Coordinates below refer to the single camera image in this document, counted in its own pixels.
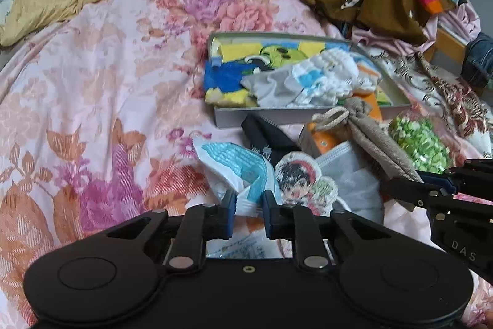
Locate grey face mask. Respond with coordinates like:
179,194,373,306
315,141,384,224

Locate cream baroque patterned sheet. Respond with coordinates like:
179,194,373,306
364,47,492,158

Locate black printed cloth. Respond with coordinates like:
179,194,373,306
241,113,301,167

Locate taupe drawstring pouch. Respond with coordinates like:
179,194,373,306
311,97,423,183

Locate white blue knitted sock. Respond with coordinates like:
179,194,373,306
241,48,382,108

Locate white blue plastic packet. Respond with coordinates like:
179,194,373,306
193,138,283,217

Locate yellow blue cartoon towel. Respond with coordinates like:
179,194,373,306
204,40,340,107

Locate blue denim jeans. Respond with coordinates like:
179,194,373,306
460,32,493,96

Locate green white beaded item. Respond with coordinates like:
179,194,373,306
389,115,451,174

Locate wooden bed frame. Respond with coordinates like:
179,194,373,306
424,26,467,75

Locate orange cloth strip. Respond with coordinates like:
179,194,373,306
298,93,383,158

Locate light pink crumpled cloth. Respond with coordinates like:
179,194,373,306
351,2,481,57

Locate pink floral bed sheet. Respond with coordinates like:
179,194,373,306
1,0,332,328

